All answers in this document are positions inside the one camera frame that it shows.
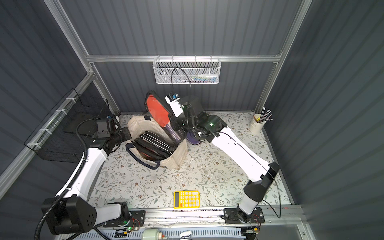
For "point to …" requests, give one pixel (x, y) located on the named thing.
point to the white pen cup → (255, 126)
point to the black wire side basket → (57, 137)
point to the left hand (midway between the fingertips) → (129, 131)
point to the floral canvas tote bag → (138, 125)
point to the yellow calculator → (186, 199)
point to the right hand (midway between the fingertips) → (172, 113)
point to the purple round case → (192, 139)
